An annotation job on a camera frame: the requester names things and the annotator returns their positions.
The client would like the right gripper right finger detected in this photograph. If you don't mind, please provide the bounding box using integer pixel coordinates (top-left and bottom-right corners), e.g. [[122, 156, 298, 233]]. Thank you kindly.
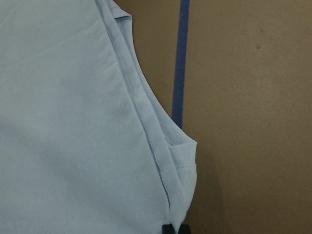
[[178, 224, 191, 234]]

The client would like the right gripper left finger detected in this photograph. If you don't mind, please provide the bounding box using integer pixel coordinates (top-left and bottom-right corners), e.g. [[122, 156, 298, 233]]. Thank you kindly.
[[162, 224, 175, 234]]

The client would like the light blue t-shirt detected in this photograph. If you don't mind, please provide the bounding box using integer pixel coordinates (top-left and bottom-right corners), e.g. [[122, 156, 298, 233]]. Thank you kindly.
[[0, 0, 197, 234]]

